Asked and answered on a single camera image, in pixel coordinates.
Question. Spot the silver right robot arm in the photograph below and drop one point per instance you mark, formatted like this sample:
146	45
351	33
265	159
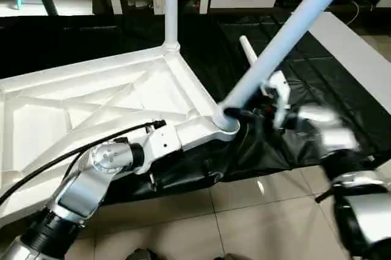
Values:
330	138

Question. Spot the black left robot foot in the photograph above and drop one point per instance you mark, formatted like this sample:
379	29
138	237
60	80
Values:
140	254

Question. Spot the white flat board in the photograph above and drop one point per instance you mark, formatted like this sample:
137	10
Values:
354	52

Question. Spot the white plastic table leg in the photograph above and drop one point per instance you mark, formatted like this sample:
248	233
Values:
171	3
287	34
248	49

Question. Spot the white plastic table top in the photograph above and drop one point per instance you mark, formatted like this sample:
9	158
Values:
91	95

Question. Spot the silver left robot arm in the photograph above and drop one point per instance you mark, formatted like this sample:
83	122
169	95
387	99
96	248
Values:
79	193

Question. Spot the black work mat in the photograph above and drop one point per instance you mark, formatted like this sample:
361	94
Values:
201	58

